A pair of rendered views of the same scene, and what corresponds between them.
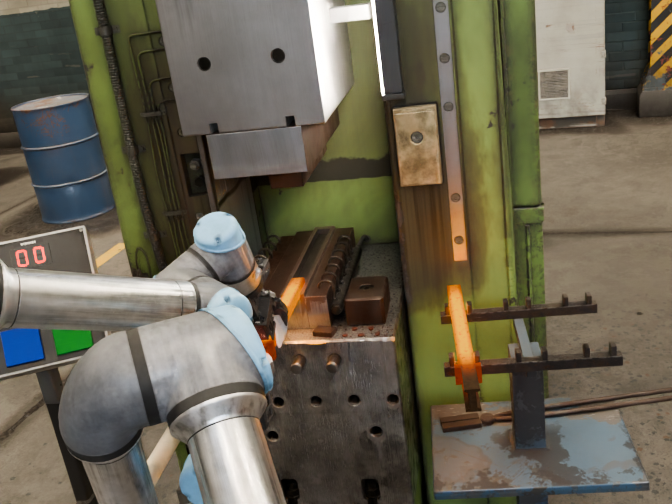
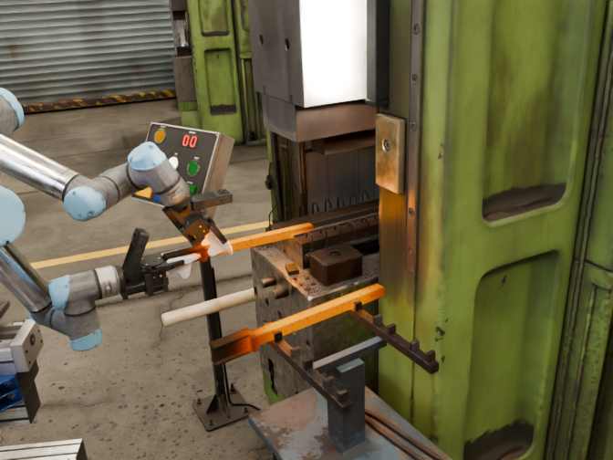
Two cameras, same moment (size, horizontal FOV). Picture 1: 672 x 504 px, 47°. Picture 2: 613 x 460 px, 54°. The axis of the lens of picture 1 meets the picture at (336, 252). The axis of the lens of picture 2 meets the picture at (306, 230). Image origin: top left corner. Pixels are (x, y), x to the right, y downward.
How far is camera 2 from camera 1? 1.27 m
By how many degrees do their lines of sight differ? 47
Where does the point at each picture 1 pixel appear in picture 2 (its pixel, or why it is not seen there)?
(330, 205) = not seen: hidden behind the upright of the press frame
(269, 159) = (282, 124)
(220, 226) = (140, 151)
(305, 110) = (296, 93)
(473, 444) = (316, 412)
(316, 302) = (297, 245)
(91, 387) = not seen: outside the picture
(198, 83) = (259, 54)
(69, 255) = (204, 148)
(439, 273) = (396, 273)
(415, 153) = (384, 159)
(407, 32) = (394, 47)
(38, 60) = not seen: hidden behind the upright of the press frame
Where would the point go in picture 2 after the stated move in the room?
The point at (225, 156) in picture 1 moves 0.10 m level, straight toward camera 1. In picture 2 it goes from (267, 112) to (239, 120)
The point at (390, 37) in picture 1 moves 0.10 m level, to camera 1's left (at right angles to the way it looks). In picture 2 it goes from (372, 48) to (340, 46)
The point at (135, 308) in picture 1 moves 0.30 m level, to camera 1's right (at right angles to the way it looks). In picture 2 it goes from (26, 174) to (77, 208)
